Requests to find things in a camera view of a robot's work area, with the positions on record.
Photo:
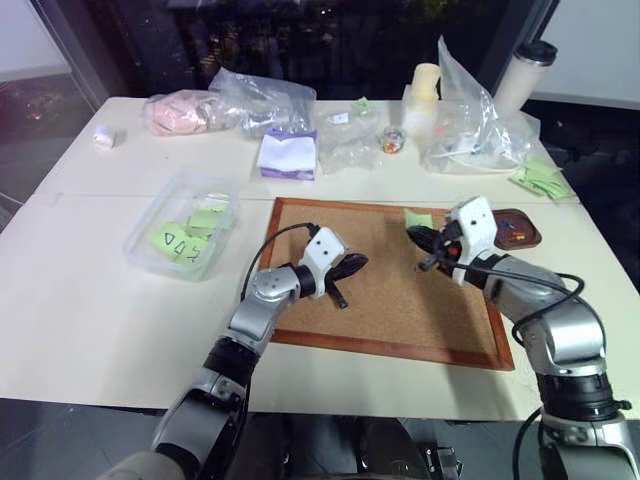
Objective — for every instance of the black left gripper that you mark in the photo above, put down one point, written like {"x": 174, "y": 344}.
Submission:
{"x": 336, "y": 274}

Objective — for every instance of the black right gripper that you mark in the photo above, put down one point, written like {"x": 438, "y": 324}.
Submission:
{"x": 451, "y": 247}

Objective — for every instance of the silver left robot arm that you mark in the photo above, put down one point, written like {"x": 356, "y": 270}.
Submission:
{"x": 260, "y": 305}

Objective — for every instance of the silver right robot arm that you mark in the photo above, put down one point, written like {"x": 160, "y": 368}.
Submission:
{"x": 565, "y": 330}

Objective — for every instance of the plain green sticky note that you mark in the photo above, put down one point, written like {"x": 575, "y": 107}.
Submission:
{"x": 418, "y": 218}

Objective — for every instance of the brown wooden tray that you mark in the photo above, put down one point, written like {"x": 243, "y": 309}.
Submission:
{"x": 522, "y": 239}

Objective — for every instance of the small jar of pushpins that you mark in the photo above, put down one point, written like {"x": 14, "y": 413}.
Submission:
{"x": 394, "y": 141}

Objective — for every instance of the crumpled green note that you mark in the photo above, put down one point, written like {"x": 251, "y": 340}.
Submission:
{"x": 207, "y": 218}

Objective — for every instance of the small folded green note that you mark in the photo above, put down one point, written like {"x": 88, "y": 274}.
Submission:
{"x": 361, "y": 107}

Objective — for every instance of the green note with black writing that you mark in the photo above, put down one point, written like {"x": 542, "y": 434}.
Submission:
{"x": 175, "y": 245}

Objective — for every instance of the clear plastic box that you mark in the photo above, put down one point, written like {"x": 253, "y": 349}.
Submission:
{"x": 150, "y": 250}

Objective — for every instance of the wood framed cork board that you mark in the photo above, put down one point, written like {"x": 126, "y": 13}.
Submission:
{"x": 380, "y": 295}

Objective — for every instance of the large clear plastic bag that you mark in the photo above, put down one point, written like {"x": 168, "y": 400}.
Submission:
{"x": 475, "y": 130}

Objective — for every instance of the flat clear plastic bag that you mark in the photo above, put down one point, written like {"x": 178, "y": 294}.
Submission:
{"x": 350, "y": 140}

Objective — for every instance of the pile of green notes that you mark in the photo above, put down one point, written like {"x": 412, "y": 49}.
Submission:
{"x": 542, "y": 177}

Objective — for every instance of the purple white tissue pack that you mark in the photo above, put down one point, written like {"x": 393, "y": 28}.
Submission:
{"x": 287, "y": 155}

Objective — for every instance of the white cream plastic bottle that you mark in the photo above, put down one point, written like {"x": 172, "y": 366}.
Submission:
{"x": 422, "y": 100}

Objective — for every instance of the crumpled clear plastic bag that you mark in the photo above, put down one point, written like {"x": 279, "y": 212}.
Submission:
{"x": 265, "y": 100}

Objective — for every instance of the white tumbler with black lid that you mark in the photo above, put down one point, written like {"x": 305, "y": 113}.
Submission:
{"x": 522, "y": 75}

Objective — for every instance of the pink filled plastic bag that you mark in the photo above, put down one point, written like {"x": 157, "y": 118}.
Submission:
{"x": 175, "y": 114}

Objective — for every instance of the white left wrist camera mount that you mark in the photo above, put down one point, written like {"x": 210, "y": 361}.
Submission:
{"x": 324, "y": 247}

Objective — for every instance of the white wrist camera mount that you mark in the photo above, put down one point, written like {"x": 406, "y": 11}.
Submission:
{"x": 324, "y": 247}
{"x": 475, "y": 225}

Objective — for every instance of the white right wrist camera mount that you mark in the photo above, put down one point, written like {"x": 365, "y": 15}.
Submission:
{"x": 475, "y": 225}

